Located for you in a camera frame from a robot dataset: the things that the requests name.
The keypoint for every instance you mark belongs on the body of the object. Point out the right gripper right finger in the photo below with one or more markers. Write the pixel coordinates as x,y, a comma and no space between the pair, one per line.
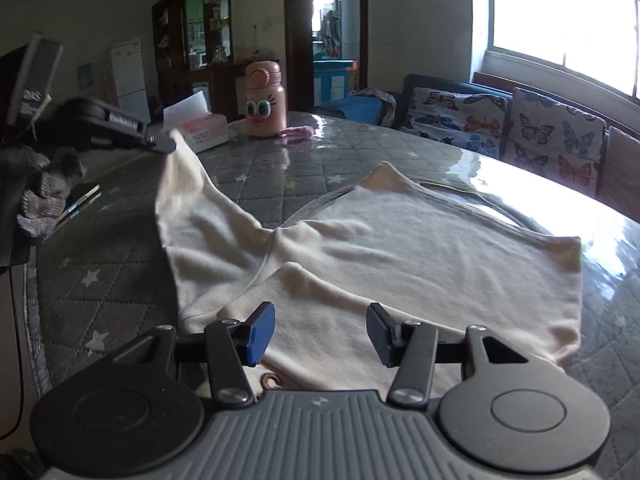
494,402

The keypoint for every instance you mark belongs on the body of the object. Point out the grey knitted sleeve forearm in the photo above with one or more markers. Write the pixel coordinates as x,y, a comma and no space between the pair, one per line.
49,182

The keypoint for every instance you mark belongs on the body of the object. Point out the window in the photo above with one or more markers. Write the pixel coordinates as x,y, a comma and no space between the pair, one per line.
597,39

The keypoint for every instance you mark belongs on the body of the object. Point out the blue chair with cloth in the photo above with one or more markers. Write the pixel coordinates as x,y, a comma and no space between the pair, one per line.
368,106

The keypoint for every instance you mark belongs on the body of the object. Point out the tissue pack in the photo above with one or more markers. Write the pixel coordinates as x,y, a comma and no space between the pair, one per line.
201,129

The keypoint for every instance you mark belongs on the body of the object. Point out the white refrigerator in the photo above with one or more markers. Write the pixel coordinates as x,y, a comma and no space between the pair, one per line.
128,77

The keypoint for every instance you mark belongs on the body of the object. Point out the pink cartoon water bottle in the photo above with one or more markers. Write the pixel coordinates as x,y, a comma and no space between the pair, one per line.
265,100

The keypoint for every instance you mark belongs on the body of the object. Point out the cream sweatshirt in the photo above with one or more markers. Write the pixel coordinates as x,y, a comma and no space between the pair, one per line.
388,241

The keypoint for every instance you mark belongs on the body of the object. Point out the dark wooden display cabinet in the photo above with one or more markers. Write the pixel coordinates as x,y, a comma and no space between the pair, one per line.
190,37

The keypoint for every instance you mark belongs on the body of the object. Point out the dark blue sofa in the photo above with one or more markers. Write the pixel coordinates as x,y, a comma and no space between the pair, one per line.
415,81

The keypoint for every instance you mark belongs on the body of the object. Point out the left butterfly cushion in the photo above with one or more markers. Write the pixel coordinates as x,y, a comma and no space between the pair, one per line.
471,121

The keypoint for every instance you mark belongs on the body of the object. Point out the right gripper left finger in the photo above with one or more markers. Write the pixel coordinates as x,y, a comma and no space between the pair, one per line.
145,403

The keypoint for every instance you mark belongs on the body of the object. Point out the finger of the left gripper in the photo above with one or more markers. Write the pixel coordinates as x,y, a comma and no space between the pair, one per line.
159,143

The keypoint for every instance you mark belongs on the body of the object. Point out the butterfly cushion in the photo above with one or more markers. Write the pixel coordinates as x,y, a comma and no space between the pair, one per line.
471,121
556,141

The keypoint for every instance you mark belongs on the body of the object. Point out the plain beige cushion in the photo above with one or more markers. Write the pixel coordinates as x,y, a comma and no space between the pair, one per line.
620,183

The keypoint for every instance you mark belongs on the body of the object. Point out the dark wooden door frame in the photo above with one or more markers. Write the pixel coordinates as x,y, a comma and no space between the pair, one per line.
298,57

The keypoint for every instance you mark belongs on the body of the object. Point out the middle butterfly cushion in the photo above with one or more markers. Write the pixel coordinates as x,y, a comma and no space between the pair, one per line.
556,141

